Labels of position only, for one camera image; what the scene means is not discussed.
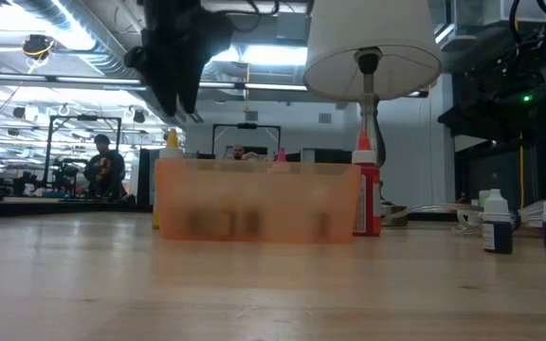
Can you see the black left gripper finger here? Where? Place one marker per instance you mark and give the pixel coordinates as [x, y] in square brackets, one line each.
[193, 85]
[169, 87]

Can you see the yellow-tipped tall dye bottle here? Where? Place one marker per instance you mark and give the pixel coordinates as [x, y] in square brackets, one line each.
[172, 152]

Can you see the pink-tipped tall dye bottle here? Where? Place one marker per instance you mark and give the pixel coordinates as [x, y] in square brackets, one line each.
[281, 156]

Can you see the red-tipped tall dye bottle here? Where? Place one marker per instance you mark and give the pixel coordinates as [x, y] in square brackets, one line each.
[370, 199]

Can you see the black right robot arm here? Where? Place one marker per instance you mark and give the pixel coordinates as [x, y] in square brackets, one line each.
[500, 71]

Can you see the long ceiling light strip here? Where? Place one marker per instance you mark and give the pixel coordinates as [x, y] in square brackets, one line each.
[93, 80]

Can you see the person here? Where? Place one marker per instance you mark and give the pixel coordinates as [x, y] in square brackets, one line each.
[239, 152]
[104, 170]

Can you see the black equipment cabinet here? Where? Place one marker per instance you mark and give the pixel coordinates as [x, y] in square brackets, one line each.
[146, 175]

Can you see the grey ceiling junction box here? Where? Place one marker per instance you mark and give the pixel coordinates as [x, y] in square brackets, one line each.
[292, 26]

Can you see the orange translucent plastic bin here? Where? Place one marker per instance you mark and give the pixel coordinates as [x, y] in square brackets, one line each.
[273, 189]

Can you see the black desk monitor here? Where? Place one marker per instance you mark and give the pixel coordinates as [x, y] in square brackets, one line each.
[325, 156]

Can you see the white shade silver table lamp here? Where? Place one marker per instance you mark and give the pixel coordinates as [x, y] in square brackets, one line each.
[372, 28]

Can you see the white ceiling air unit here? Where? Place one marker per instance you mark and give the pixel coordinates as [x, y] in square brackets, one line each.
[477, 12]

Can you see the black shelf unit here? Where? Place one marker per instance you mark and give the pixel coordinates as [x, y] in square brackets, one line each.
[491, 175]

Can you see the pale green cup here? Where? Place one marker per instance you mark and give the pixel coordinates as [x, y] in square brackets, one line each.
[484, 196]

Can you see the grey square wall vent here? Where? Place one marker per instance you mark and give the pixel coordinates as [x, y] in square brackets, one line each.
[325, 118]
[251, 116]

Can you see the silver spiral ceiling duct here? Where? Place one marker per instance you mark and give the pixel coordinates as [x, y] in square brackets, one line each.
[93, 42]

